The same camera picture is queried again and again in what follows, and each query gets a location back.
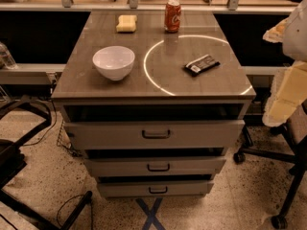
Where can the grey drawer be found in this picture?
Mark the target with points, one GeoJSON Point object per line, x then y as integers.
{"type": "Point", "coordinates": [162, 188]}
{"type": "Point", "coordinates": [153, 135]}
{"type": "Point", "coordinates": [152, 166]}

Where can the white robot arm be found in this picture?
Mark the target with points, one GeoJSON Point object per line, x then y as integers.
{"type": "Point", "coordinates": [289, 86]}

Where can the grey drawer cabinet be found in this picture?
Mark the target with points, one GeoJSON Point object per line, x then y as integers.
{"type": "Point", "coordinates": [157, 89]}

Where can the grey top drawer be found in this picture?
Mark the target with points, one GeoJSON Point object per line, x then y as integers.
{"type": "Point", "coordinates": [153, 135]}

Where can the grey bottom drawer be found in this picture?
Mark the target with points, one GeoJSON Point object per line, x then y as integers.
{"type": "Point", "coordinates": [162, 188]}

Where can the white bowl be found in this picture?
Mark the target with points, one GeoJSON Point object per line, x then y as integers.
{"type": "Point", "coordinates": [114, 62]}

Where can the black snack packet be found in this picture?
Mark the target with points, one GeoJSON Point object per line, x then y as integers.
{"type": "Point", "coordinates": [200, 65]}

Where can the yellow sponge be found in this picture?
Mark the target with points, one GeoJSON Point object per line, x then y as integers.
{"type": "Point", "coordinates": [126, 24]}

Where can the orange soda can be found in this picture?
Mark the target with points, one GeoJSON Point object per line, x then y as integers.
{"type": "Point", "coordinates": [172, 16]}

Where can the blue tape cross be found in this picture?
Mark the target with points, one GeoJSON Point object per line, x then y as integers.
{"type": "Point", "coordinates": [151, 214]}

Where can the clear plastic bottle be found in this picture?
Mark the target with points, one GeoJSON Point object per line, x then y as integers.
{"type": "Point", "coordinates": [6, 59]}

